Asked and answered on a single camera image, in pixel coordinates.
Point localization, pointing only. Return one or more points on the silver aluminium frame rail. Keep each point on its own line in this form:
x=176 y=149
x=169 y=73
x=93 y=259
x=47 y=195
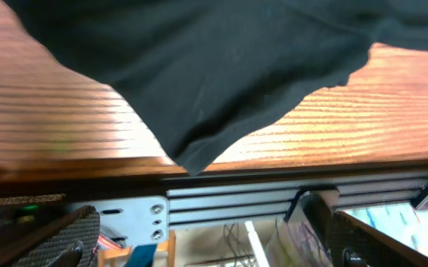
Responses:
x=220 y=205

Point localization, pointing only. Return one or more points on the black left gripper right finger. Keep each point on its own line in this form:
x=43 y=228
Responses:
x=347 y=237

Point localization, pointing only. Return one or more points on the silver metal bracket plate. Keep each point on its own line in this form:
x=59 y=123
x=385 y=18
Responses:
x=141 y=220

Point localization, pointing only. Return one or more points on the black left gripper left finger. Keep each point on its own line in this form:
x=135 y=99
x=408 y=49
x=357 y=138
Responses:
x=38 y=236

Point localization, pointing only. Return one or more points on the black t-shirt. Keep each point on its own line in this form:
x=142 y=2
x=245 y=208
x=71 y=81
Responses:
x=204 y=74

